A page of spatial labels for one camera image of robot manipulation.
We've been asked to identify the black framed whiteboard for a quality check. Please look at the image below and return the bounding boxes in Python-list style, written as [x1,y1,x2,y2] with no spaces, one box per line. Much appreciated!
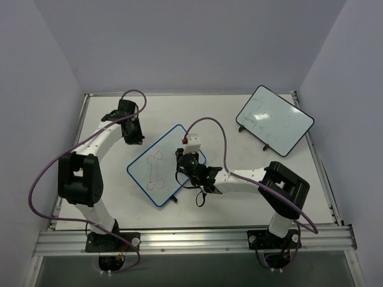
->
[235,85,315,157]

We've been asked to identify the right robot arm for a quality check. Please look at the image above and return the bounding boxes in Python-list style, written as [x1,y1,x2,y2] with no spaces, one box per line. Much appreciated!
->
[175,148,310,247]

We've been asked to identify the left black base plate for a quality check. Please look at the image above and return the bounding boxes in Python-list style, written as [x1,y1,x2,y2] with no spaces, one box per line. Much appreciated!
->
[85,232,141,253]

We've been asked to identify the aluminium front rail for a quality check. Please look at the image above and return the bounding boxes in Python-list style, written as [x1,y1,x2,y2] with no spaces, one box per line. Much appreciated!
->
[32,225,357,257]

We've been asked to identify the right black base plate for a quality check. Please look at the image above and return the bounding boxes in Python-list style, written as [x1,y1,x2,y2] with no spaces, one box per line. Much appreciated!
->
[247,229,302,250]

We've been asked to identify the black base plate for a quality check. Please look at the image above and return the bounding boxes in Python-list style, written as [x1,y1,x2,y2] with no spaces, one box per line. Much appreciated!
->
[247,229,302,250]
[85,232,141,253]

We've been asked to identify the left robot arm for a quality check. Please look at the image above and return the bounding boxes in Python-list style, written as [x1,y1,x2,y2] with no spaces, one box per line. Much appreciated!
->
[58,99,144,251]

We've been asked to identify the blue framed whiteboard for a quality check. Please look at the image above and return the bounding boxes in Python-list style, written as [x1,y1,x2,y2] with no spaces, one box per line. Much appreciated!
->
[127,124,189,207]

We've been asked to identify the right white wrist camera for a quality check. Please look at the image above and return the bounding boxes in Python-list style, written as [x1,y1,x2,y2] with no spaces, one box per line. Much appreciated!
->
[183,133,201,155]

